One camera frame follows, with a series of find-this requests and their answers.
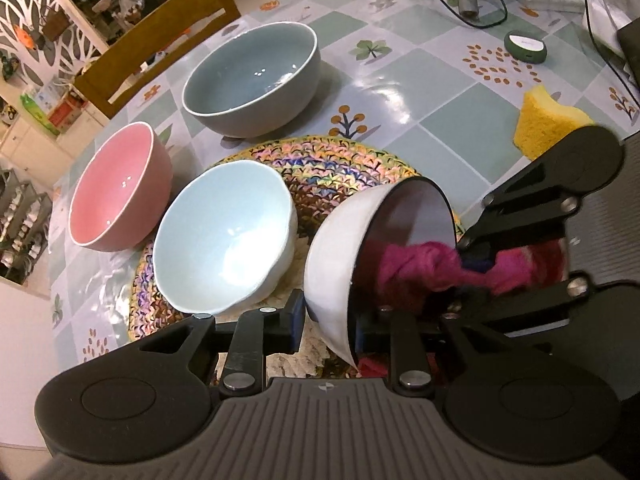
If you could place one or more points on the light blue bowl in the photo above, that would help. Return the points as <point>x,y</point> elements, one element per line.
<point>225,240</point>

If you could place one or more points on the white tree cutout screen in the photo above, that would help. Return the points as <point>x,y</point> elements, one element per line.
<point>30,25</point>

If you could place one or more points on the pink bowl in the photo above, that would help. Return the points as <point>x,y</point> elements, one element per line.
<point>115,190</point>

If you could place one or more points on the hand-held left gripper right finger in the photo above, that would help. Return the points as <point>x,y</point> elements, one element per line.
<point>406,341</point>

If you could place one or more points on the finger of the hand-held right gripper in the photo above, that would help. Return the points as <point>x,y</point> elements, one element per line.
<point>520,200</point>
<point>540,297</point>

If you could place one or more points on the green round device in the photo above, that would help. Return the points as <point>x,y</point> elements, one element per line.
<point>525,47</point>

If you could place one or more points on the yellow sponge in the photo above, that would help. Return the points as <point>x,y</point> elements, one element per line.
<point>545,120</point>

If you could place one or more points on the magenta cloth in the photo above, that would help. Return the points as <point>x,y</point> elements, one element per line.
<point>415,266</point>

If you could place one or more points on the green box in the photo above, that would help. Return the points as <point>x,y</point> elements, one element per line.
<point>39,114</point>

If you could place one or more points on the grey dish shelf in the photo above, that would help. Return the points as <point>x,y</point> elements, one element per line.
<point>22,225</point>

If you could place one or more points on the wooden chair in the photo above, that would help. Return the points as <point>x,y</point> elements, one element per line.
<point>150,55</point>

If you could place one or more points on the white bowl with black inside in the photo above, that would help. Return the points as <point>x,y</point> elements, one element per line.
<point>335,260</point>

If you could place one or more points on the red box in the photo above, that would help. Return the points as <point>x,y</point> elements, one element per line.
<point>67,112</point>

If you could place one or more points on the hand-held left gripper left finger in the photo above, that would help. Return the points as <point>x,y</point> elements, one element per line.
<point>298,321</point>

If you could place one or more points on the multicolour woven round mat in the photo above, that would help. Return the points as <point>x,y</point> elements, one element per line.
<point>325,165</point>

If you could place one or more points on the grey blue bowl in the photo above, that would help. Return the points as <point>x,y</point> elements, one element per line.
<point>250,70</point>

